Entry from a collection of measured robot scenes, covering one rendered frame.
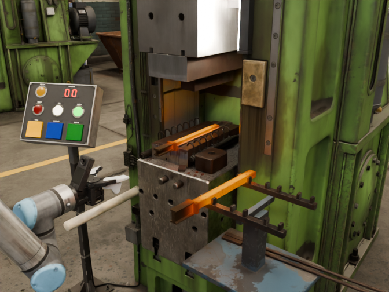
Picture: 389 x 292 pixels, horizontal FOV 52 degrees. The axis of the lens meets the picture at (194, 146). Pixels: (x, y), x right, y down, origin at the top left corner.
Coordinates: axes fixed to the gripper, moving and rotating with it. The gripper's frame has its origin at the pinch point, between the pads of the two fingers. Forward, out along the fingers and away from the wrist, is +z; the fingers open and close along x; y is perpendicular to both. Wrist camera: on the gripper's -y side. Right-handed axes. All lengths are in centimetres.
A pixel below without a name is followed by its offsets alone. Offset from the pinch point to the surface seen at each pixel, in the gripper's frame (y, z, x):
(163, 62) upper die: -33.7, 32.2, -4.3
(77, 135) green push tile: 0.2, 16.0, -42.0
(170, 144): -1.5, 29.2, 1.1
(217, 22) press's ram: -49, 45, 12
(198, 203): 2.2, 1.7, 35.7
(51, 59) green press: 29, 266, -432
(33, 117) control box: -6, 10, -65
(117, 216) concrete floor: 100, 92, -108
